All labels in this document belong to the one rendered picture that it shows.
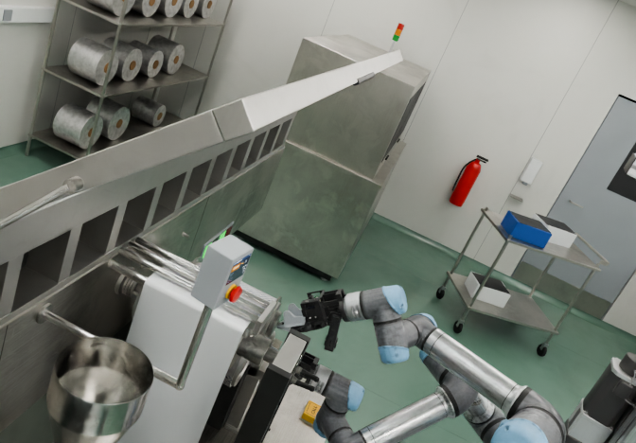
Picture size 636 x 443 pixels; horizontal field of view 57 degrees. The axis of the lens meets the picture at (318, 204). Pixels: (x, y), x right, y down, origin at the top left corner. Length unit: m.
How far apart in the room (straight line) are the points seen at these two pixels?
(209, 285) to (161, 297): 0.36
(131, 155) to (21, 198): 0.14
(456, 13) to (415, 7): 0.38
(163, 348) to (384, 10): 4.93
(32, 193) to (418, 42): 5.40
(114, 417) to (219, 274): 0.25
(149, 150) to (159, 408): 0.98
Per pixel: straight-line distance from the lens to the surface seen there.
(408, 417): 1.75
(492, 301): 4.99
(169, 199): 1.56
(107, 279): 1.38
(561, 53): 5.92
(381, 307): 1.52
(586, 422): 1.80
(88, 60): 4.69
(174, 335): 1.33
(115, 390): 1.04
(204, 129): 0.52
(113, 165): 0.57
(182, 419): 1.45
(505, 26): 5.87
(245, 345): 1.36
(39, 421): 1.51
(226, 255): 0.92
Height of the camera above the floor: 2.16
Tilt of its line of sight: 21 degrees down
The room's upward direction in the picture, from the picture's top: 23 degrees clockwise
